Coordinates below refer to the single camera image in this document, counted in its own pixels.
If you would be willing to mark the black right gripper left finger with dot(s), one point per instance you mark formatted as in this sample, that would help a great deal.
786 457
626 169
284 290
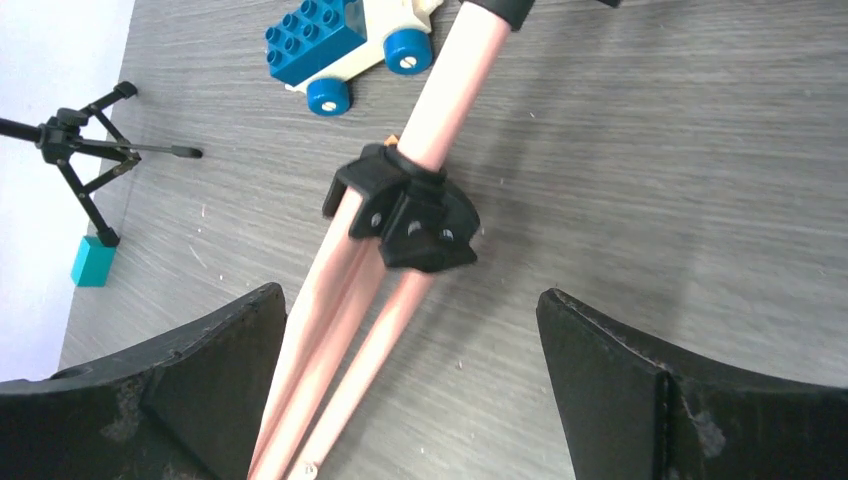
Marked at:
186 404

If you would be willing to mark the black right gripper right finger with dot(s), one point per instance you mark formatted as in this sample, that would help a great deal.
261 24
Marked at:
634 406

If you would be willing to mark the pink music stand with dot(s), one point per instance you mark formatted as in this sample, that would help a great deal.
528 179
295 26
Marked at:
396 222

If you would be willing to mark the teal block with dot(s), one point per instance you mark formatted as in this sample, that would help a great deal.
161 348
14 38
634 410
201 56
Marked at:
92 263

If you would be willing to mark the blue white toy car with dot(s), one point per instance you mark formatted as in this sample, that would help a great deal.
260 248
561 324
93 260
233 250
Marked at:
318 47

